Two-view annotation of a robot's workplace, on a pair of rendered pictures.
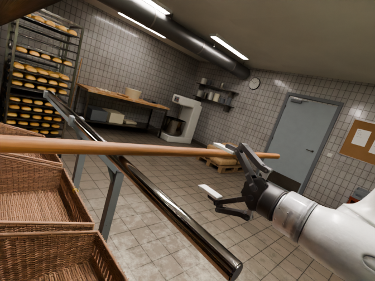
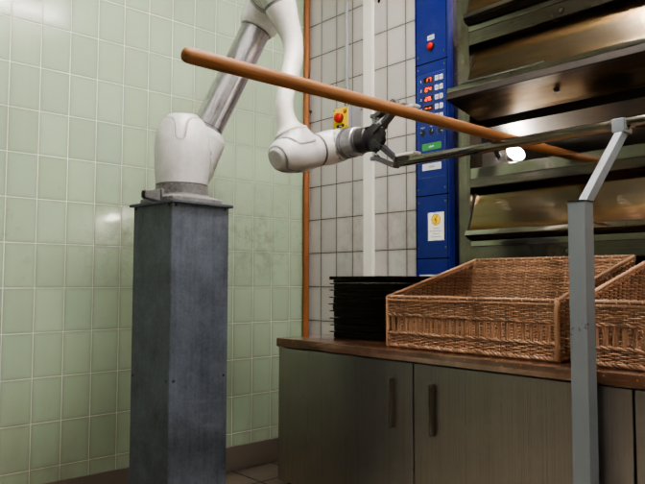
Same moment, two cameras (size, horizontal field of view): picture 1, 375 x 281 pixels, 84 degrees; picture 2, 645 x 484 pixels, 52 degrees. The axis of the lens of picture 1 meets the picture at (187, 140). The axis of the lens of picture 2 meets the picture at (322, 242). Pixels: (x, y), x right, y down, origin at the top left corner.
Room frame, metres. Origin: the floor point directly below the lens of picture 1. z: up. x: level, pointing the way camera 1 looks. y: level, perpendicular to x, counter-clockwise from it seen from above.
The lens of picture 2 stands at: (2.40, -0.20, 0.77)
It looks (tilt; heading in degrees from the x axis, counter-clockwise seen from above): 3 degrees up; 184
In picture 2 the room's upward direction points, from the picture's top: straight up
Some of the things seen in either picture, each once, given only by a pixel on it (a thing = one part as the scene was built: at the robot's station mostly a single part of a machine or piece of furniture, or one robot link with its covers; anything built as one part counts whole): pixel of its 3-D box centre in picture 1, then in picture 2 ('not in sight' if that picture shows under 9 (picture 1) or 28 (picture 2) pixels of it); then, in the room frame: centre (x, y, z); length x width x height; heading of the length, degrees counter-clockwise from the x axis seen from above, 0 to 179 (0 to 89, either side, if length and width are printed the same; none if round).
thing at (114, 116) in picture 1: (112, 115); not in sight; (5.12, 1.97, 0.35); 0.50 x 0.36 x 0.24; 48
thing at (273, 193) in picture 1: (261, 196); (371, 138); (0.46, -0.20, 1.19); 0.09 x 0.07 x 0.08; 48
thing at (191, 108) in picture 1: (180, 119); not in sight; (6.20, 0.40, 0.66); 1.00 x 0.66 x 1.32; 137
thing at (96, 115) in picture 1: (95, 113); not in sight; (4.82, 2.26, 0.35); 0.50 x 0.36 x 0.24; 46
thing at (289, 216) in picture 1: (293, 214); (353, 142); (0.41, -0.26, 1.19); 0.09 x 0.06 x 0.09; 138
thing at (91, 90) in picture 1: (123, 114); not in sight; (5.32, 1.78, 0.45); 2.20 x 0.80 x 0.90; 137
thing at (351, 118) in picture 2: not in sight; (346, 119); (-0.39, -0.31, 1.46); 0.10 x 0.07 x 0.10; 47
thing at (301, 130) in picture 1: (293, 143); not in sight; (4.77, -2.31, 1.08); 1.14 x 0.09 x 2.16; 47
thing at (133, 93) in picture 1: (132, 93); not in sight; (5.49, 1.73, 1.01); 0.43 x 0.43 x 0.21
